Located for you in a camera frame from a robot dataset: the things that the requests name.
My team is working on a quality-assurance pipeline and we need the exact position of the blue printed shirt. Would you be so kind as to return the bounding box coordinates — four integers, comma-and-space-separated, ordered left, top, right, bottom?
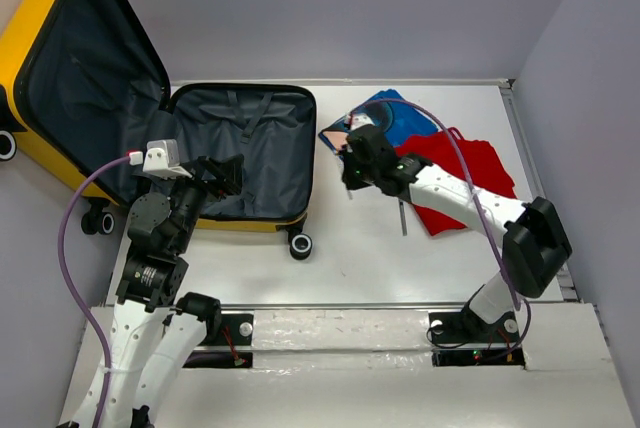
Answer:
318, 89, 439, 153

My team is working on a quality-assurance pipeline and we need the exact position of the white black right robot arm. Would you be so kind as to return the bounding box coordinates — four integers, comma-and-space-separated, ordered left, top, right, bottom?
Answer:
339, 124, 573, 342

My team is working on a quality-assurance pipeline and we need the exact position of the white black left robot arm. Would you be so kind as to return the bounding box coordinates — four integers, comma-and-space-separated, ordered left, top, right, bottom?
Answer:
57, 148, 244, 427

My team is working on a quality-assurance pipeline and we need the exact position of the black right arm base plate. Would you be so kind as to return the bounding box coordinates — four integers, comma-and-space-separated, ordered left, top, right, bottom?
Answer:
426, 311, 526, 368

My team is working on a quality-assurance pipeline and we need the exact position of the black white checkered pen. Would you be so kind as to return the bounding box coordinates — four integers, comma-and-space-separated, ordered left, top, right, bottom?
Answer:
398, 200, 408, 236

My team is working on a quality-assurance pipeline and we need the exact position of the yellow hard-shell suitcase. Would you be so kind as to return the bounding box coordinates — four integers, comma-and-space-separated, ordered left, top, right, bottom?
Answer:
1, 0, 317, 260

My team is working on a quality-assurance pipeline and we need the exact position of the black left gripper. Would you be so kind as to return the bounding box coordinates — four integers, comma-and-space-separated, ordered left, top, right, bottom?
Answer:
163, 151, 245, 251

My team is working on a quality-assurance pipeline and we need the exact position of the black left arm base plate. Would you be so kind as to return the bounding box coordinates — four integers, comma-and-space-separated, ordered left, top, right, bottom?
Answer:
184, 311, 254, 369

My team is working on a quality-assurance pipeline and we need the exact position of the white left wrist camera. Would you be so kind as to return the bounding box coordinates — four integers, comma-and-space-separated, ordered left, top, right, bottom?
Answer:
127, 139, 193, 179

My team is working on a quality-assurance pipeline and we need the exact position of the red shirt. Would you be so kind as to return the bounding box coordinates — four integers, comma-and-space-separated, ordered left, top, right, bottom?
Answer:
395, 127, 516, 237

